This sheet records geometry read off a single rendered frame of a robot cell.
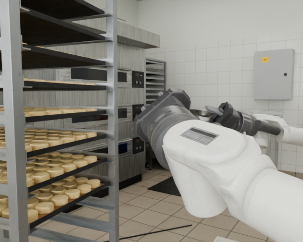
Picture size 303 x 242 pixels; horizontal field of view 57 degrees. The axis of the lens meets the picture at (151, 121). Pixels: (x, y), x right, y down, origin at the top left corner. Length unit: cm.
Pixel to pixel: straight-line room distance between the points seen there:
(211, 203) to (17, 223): 51
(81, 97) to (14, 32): 232
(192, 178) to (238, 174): 8
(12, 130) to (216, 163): 52
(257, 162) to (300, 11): 439
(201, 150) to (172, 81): 483
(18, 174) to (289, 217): 59
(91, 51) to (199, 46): 233
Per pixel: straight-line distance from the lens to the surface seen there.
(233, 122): 99
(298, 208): 28
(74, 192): 97
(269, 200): 29
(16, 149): 72
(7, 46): 72
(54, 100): 282
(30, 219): 84
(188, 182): 36
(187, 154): 32
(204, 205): 38
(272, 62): 438
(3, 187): 81
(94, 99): 314
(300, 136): 114
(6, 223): 84
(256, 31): 471
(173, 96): 51
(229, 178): 29
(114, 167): 109
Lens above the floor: 119
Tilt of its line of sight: 5 degrees down
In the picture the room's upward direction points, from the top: straight up
